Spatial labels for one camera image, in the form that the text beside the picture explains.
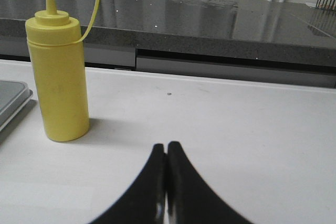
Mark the yellow squeeze bottle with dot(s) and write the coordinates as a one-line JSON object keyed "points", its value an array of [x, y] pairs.
{"points": [[55, 45]]}

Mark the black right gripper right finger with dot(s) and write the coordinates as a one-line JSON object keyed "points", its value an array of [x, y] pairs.
{"points": [[189, 197]]}

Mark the grey stone counter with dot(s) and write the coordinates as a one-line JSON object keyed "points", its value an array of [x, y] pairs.
{"points": [[250, 40]]}

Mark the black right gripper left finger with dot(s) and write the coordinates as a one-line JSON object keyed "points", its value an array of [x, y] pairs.
{"points": [[144, 200]]}

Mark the silver digital kitchen scale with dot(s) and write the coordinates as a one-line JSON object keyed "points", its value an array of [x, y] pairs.
{"points": [[16, 103]]}

